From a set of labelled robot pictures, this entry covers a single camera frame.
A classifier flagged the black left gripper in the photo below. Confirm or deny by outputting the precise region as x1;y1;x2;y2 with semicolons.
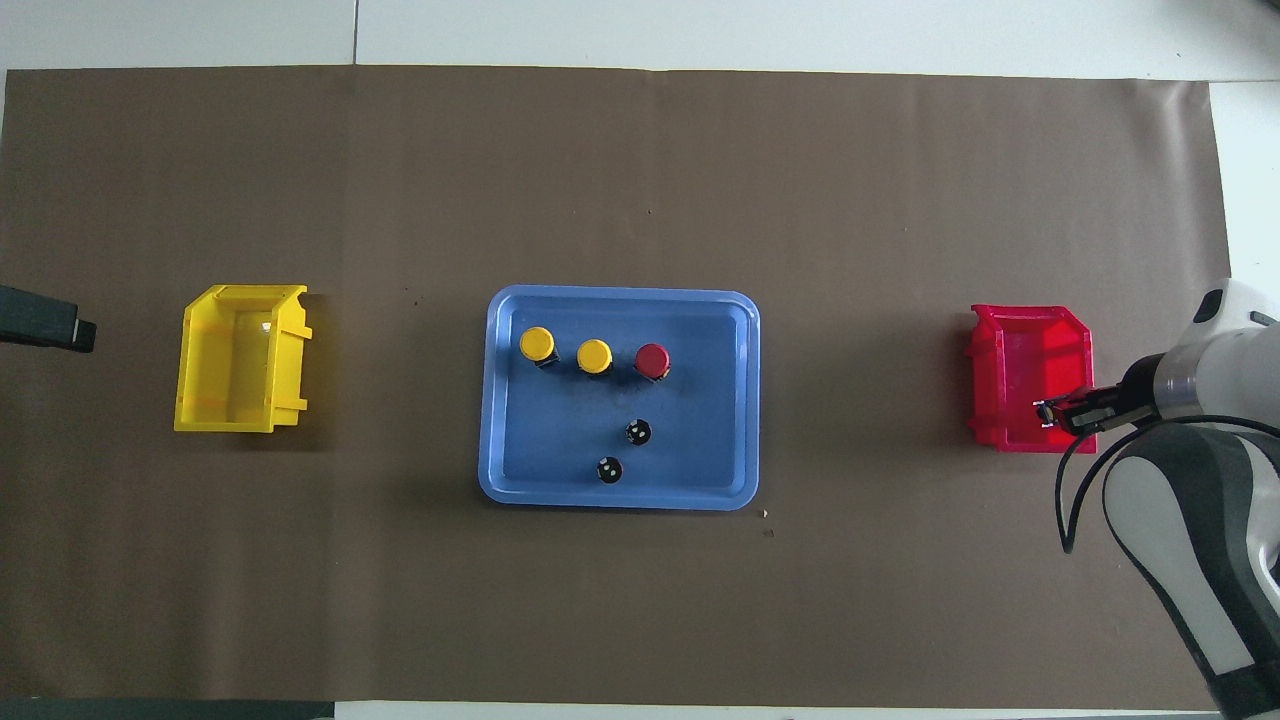
0;285;98;353

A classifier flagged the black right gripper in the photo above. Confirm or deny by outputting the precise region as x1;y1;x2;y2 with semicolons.
1035;385;1151;437

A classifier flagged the red plastic storage bin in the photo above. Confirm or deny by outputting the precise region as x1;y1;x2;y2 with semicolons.
966;304;1098;455

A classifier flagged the yellow plastic storage bin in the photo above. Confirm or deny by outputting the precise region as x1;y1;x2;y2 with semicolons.
174;284;313;434

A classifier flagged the brown paper table mat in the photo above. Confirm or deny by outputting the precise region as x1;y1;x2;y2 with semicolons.
0;65;1246;713

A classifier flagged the blue plastic tray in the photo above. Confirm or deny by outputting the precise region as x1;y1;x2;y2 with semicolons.
478;285;762;512

